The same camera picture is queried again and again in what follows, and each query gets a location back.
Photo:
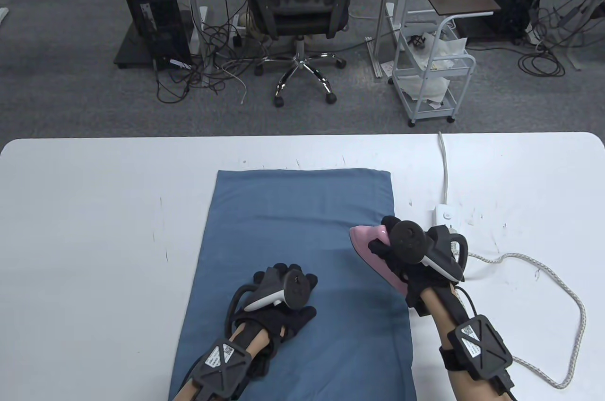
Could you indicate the black white right hand controller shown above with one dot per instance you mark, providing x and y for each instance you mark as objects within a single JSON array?
[{"x": 406, "y": 240}]

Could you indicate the white paper bag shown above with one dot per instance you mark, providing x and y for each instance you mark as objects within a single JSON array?
[{"x": 435, "y": 49}]

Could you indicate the blue pillowcase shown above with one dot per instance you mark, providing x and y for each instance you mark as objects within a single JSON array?
[{"x": 283, "y": 212}]

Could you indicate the white desk leg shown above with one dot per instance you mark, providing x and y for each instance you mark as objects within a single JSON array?
[{"x": 194, "y": 4}]

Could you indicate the white table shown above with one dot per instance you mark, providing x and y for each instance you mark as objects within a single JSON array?
[{"x": 94, "y": 183}]

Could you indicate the black white hand controller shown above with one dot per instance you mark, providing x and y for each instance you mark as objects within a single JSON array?
[
  {"x": 406, "y": 240},
  {"x": 295, "y": 287}
]

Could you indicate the person's left forearm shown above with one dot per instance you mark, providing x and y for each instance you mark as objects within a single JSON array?
[{"x": 255, "y": 344}]

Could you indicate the pink electric iron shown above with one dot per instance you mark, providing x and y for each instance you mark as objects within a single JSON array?
[{"x": 366, "y": 243}]

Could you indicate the white floor power strip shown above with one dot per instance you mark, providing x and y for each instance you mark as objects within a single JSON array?
[{"x": 236, "y": 32}]

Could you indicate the person's right forearm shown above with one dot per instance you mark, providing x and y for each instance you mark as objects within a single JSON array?
[{"x": 437, "y": 311}]

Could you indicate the person's right hand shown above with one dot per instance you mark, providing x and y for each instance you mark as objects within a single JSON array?
[{"x": 416, "y": 278}]

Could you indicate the person's left hand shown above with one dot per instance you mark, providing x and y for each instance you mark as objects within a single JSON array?
[{"x": 288, "y": 323}]

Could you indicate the black white left hand controller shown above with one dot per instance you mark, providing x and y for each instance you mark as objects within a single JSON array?
[{"x": 295, "y": 287}]

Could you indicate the white rolling cart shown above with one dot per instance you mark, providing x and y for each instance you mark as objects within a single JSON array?
[{"x": 469, "y": 72}]

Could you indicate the grey desk leg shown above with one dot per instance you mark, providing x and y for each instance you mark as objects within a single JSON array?
[{"x": 574, "y": 58}]

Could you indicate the black desk base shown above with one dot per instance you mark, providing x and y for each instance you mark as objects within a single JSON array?
[{"x": 132, "y": 49}]

